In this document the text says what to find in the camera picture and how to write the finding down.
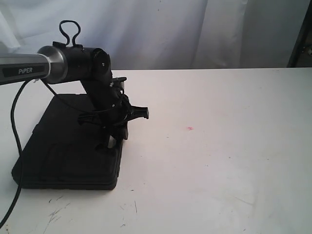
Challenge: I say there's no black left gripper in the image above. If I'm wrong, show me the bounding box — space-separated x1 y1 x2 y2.
78 74 149 149

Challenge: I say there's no black plastic tool case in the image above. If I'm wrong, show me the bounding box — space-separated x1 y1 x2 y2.
11 97 122 190

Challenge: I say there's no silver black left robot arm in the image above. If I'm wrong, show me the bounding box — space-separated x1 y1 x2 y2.
0 42 149 149

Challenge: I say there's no white backdrop cloth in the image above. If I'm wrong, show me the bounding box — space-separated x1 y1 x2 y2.
0 0 309 70

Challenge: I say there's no dark metal stand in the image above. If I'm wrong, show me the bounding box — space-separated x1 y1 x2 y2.
287 1 312 68

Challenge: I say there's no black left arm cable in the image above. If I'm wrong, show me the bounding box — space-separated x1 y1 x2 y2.
9 19 130 234

